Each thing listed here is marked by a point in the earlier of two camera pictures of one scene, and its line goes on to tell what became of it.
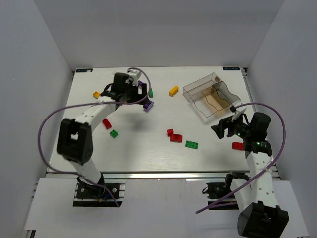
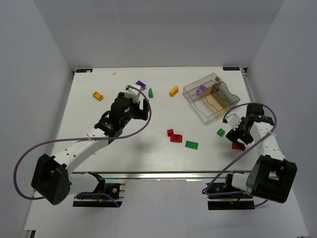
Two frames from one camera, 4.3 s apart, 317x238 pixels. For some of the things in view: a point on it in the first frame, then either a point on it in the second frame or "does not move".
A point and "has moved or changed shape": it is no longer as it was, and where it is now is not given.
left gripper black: [138, 91] -> [144, 109]
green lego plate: [191, 144] does not move
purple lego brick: [140, 84] does not move
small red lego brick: [169, 132] does not move
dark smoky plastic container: [224, 92] does not move
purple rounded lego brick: [147, 107] has moved or changed shape
